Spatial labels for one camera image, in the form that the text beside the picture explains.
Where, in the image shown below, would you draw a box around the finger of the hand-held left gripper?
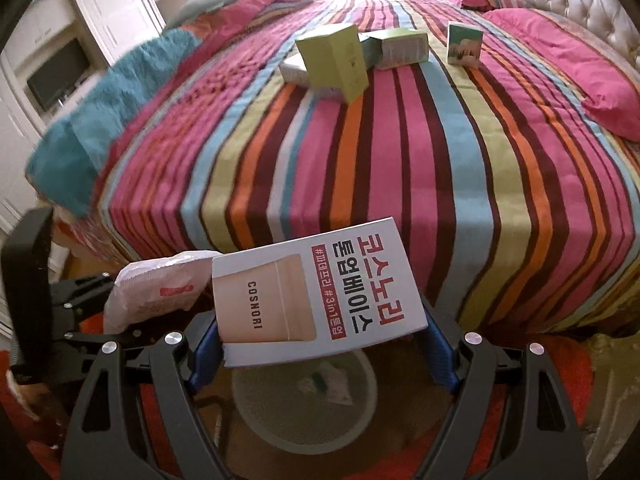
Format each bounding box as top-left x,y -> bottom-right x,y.
50,327 -> 168,386
50,271 -> 121,311

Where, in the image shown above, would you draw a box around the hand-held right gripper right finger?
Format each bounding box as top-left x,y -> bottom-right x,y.
417,302 -> 588,480

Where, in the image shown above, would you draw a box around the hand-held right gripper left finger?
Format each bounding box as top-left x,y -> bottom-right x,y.
60,316 -> 224,480

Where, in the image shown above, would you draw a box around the white plastic packet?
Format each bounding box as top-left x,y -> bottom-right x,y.
102,250 -> 216,333

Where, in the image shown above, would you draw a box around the white woven wastebasket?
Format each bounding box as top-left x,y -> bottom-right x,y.
232,347 -> 378,453

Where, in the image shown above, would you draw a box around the white box with beige print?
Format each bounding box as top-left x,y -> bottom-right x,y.
212,217 -> 428,368

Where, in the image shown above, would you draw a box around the teal forest print box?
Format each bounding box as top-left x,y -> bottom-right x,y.
360,30 -> 430,71

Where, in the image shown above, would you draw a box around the pale blue bear print box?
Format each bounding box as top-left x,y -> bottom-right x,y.
446,21 -> 484,67

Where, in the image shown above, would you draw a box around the crumpled white wrapper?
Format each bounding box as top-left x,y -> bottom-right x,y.
295,360 -> 362,407

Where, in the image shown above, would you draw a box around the red rug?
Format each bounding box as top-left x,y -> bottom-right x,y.
0,310 -> 601,480

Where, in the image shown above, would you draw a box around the striped bed blanket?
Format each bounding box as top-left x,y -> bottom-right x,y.
57,0 -> 640,336

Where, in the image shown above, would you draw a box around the teal fluffy blanket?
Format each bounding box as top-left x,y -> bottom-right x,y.
25,27 -> 211,216

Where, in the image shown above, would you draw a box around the black television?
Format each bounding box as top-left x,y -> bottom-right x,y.
25,37 -> 94,111

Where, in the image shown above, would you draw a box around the flat white box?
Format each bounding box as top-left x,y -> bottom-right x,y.
278,55 -> 321,88

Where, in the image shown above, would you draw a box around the grey blue pillow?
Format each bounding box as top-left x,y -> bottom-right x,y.
165,0 -> 261,29

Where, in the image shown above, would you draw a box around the yellow-green carton box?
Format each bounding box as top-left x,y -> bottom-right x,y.
295,24 -> 371,103

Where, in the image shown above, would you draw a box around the large pink pillow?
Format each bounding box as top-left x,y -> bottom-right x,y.
482,7 -> 640,141

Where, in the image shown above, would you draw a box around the cream ornate bed frame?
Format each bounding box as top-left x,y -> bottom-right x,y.
585,330 -> 640,461

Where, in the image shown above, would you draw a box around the white wall cabinet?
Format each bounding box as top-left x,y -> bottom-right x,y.
0,0 -> 168,261

